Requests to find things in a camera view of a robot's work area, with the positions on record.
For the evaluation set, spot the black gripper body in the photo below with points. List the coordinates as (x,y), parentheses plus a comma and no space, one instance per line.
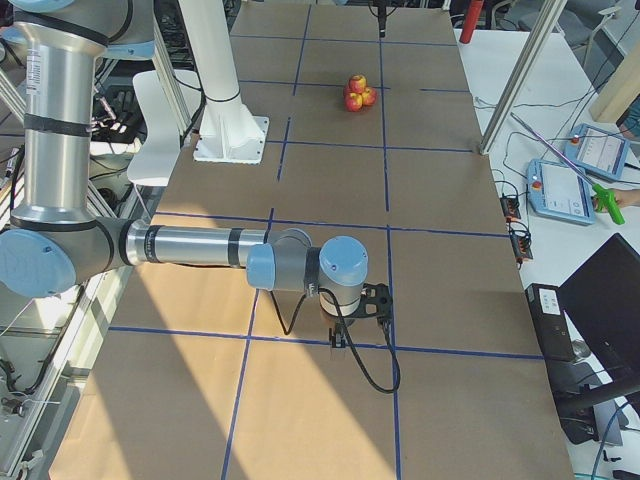
(381,19)
(344,320)

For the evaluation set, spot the carried red yellow apple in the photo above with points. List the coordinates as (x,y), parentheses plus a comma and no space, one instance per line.
(357,83)

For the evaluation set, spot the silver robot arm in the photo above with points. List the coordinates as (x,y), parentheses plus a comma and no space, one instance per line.
(54,243)

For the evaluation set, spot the red yellow apple far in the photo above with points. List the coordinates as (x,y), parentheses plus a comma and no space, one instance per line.
(369,96)

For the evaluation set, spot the red yellow apple near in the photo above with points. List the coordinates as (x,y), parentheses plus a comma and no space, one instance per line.
(353,102)

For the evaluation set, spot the red cylinder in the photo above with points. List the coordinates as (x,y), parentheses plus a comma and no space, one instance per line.
(471,18)

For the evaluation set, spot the black box device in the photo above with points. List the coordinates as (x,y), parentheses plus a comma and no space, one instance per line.
(550,324)

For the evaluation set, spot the orange black usb hub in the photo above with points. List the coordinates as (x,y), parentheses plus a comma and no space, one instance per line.
(510,207)

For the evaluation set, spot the blue teach pendant near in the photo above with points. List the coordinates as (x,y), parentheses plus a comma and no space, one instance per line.
(557,192)

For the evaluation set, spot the blue teach pendant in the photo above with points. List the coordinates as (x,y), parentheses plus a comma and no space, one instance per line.
(557,192)
(597,151)

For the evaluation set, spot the blue teach pendant far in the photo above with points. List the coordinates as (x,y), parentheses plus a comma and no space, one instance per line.
(597,151)

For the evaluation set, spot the white chair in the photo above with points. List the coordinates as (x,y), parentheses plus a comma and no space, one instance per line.
(154,163)

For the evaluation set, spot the black laptop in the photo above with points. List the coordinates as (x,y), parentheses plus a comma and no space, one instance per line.
(601,299)

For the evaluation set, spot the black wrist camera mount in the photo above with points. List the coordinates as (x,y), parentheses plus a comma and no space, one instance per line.
(375,302)

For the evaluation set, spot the aluminium frame post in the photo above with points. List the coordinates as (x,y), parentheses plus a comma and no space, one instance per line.
(537,38)

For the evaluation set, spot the white camera pillar with base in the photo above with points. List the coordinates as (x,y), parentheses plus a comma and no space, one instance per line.
(229,132)

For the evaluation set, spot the silver grabber stick green handle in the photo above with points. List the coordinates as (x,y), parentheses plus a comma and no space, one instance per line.
(606,197)

